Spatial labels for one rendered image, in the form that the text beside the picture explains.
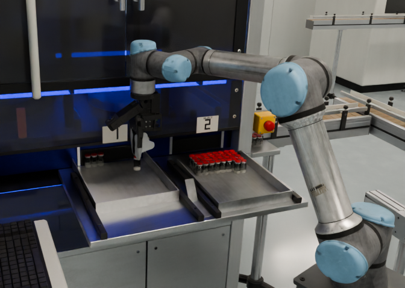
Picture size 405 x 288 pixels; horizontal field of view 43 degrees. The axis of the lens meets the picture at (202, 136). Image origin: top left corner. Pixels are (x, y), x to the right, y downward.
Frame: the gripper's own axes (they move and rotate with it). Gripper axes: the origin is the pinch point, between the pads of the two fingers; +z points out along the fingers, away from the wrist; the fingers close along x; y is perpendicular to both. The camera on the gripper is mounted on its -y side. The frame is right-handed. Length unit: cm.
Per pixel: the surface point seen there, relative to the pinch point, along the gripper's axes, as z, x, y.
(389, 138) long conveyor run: 14, 15, 121
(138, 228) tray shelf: 12.4, -22.4, -6.0
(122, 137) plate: -0.1, 15.0, 0.2
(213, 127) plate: -0.3, 15.0, 34.4
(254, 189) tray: 12.1, -12.1, 36.9
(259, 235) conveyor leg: 62, 30, 69
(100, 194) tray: 12.1, 0.0, -11.0
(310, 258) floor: 100, 53, 120
